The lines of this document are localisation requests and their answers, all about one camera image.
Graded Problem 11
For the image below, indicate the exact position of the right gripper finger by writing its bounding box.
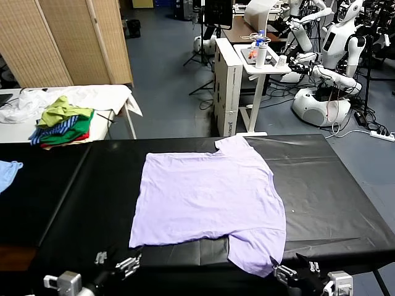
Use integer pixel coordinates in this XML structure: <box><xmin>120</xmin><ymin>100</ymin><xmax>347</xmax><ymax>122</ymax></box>
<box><xmin>269</xmin><ymin>255</ymin><xmax>299</xmax><ymax>282</ymax></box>
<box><xmin>295</xmin><ymin>252</ymin><xmax>320</xmax><ymax>274</ymax></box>

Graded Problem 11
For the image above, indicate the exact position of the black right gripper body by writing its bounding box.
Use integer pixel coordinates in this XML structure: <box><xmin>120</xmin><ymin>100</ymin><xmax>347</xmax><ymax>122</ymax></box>
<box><xmin>288</xmin><ymin>266</ymin><xmax>330</xmax><ymax>292</ymax></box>

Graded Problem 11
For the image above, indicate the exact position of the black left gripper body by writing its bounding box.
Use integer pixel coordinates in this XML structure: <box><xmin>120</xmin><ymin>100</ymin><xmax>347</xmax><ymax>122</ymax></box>
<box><xmin>89</xmin><ymin>261</ymin><xmax>124</xmax><ymax>289</ymax></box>

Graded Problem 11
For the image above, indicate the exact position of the lavender t-shirt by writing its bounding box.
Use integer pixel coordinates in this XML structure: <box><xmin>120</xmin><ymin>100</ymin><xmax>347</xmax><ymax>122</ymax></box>
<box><xmin>128</xmin><ymin>136</ymin><xmax>287</xmax><ymax>278</ymax></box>

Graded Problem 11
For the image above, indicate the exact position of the small white robot base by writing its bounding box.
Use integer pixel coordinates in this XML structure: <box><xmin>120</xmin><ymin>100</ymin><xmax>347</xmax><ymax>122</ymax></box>
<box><xmin>193</xmin><ymin>35</ymin><xmax>217</xmax><ymax>56</ymax></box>

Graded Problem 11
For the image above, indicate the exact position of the white rounded robot base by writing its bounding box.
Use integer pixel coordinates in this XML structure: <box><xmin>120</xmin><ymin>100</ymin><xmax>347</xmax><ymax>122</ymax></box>
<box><xmin>291</xmin><ymin>87</ymin><xmax>352</xmax><ymax>127</ymax></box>

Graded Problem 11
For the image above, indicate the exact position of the white jointed robot arm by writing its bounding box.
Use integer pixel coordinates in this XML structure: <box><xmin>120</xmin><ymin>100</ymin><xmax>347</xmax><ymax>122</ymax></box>
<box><xmin>289</xmin><ymin>52</ymin><xmax>364</xmax><ymax>95</ymax></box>

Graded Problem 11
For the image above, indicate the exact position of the beige garment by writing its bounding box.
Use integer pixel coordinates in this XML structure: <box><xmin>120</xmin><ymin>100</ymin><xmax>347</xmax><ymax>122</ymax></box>
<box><xmin>41</xmin><ymin>137</ymin><xmax>93</xmax><ymax>151</ymax></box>

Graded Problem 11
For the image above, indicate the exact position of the red garment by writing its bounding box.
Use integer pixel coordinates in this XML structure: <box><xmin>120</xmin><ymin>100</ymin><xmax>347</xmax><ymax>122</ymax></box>
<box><xmin>39</xmin><ymin>129</ymin><xmax>91</xmax><ymax>148</ymax></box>

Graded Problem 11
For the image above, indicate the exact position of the light blue garment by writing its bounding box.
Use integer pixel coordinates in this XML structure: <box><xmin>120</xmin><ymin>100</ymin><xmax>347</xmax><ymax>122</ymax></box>
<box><xmin>0</xmin><ymin>160</ymin><xmax>24</xmax><ymax>194</ymax></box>

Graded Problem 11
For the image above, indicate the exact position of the green garment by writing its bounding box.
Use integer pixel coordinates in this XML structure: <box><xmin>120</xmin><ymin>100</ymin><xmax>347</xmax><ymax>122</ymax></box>
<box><xmin>39</xmin><ymin>109</ymin><xmax>95</xmax><ymax>144</ymax></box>

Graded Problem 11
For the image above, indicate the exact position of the blue striped garment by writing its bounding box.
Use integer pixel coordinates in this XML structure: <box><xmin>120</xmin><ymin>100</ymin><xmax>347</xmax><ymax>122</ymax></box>
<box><xmin>29</xmin><ymin>115</ymin><xmax>80</xmax><ymax>146</ymax></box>

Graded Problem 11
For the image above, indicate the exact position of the white folding table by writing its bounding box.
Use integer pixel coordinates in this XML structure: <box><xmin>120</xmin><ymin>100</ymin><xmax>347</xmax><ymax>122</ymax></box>
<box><xmin>106</xmin><ymin>103</ymin><xmax>138</xmax><ymax>139</ymax></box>

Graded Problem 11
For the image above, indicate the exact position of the thin black rod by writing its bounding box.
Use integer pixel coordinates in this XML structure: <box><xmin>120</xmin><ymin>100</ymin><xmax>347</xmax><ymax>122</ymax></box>
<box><xmin>96</xmin><ymin>111</ymin><xmax>117</xmax><ymax>125</ymax></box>

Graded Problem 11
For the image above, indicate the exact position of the white power strip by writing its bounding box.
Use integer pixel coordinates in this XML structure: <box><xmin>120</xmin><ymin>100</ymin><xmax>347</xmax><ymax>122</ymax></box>
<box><xmin>370</xmin><ymin>129</ymin><xmax>395</xmax><ymax>139</ymax></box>

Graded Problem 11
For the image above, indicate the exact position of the yellow-green garment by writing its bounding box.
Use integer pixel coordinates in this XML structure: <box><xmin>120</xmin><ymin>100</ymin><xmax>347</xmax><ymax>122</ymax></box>
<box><xmin>37</xmin><ymin>95</ymin><xmax>94</xmax><ymax>129</ymax></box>

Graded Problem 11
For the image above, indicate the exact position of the white tablecloth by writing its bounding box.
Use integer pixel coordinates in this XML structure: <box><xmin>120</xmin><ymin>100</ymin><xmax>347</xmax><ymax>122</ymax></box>
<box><xmin>0</xmin><ymin>83</ymin><xmax>144</xmax><ymax>144</ymax></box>

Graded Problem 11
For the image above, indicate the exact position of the white crumpled garment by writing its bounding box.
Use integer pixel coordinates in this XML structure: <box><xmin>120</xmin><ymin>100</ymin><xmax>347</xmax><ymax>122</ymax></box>
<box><xmin>0</xmin><ymin>88</ymin><xmax>50</xmax><ymax>124</ymax></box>

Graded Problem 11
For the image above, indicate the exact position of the white side table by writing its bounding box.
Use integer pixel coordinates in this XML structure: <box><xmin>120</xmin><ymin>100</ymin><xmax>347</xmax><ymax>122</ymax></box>
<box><xmin>233</xmin><ymin>43</ymin><xmax>293</xmax><ymax>137</ymax></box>

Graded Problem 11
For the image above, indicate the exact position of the tall white cardboard box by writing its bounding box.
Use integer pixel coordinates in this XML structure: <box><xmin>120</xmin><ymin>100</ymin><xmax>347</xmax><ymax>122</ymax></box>
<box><xmin>212</xmin><ymin>37</ymin><xmax>244</xmax><ymax>138</ymax></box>

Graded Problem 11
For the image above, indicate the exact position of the black pole stand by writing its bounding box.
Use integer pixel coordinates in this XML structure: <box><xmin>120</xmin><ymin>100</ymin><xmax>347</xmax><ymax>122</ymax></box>
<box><xmin>363</xmin><ymin>33</ymin><xmax>376</xmax><ymax>115</ymax></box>

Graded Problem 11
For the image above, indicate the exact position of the white thermos bottle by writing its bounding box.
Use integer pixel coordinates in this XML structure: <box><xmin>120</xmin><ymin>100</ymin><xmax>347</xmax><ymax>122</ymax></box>
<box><xmin>255</xmin><ymin>42</ymin><xmax>268</xmax><ymax>69</ymax></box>

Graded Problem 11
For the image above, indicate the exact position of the wicker folding screen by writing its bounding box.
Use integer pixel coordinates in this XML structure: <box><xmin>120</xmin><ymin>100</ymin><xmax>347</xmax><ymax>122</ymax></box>
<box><xmin>0</xmin><ymin>0</ymin><xmax>134</xmax><ymax>88</ymax></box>

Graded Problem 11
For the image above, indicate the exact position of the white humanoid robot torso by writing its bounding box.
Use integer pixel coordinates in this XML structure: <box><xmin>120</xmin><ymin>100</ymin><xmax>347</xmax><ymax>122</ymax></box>
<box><xmin>322</xmin><ymin>0</ymin><xmax>368</xmax><ymax>78</ymax></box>

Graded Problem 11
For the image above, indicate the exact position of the slim white humanoid robot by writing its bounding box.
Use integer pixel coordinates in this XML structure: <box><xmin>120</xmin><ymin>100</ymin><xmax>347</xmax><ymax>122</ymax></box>
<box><xmin>285</xmin><ymin>0</ymin><xmax>334</xmax><ymax>52</ymax></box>

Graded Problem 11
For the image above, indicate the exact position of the black tripod stand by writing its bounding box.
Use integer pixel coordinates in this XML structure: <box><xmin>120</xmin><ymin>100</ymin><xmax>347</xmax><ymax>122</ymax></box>
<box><xmin>183</xmin><ymin>0</ymin><xmax>217</xmax><ymax>67</ymax></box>

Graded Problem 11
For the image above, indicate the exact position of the black trash bin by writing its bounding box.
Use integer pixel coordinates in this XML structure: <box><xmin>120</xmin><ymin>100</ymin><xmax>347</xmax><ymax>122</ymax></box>
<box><xmin>127</xmin><ymin>18</ymin><xmax>142</xmax><ymax>38</ymax></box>

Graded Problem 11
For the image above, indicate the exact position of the brown wooden desk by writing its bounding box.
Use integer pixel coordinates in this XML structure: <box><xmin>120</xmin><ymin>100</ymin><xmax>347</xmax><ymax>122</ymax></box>
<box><xmin>222</xmin><ymin>15</ymin><xmax>289</xmax><ymax>44</ymax></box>

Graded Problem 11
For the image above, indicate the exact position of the white curved shell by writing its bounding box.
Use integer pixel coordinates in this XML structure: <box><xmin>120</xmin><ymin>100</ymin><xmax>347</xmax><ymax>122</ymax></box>
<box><xmin>244</xmin><ymin>0</ymin><xmax>277</xmax><ymax>30</ymax></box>

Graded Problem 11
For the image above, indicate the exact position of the black monitor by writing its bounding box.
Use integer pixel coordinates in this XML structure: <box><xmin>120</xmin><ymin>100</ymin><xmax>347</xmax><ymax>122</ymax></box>
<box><xmin>205</xmin><ymin>0</ymin><xmax>233</xmax><ymax>31</ymax></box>

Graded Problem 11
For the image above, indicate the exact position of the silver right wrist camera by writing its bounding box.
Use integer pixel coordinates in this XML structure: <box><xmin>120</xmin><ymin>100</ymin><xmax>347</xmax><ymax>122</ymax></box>
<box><xmin>323</xmin><ymin>270</ymin><xmax>354</xmax><ymax>296</ymax></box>

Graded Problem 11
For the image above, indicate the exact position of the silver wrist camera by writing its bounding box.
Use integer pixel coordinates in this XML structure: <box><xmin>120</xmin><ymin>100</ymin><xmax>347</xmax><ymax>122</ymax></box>
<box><xmin>43</xmin><ymin>270</ymin><xmax>83</xmax><ymax>296</ymax></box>
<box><xmin>323</xmin><ymin>270</ymin><xmax>354</xmax><ymax>296</ymax></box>

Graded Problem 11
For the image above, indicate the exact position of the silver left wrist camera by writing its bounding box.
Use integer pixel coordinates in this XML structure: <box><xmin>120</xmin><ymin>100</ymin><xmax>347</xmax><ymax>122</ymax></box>
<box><xmin>43</xmin><ymin>270</ymin><xmax>83</xmax><ymax>296</ymax></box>

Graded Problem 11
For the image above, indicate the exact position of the white floor cable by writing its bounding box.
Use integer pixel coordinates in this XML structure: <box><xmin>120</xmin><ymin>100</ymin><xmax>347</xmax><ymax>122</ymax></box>
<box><xmin>326</xmin><ymin>121</ymin><xmax>374</xmax><ymax>139</ymax></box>

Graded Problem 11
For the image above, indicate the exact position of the white coiled cable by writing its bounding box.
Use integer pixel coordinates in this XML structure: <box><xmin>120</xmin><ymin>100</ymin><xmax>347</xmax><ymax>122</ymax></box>
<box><xmin>241</xmin><ymin>32</ymin><xmax>272</xmax><ymax>44</ymax></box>

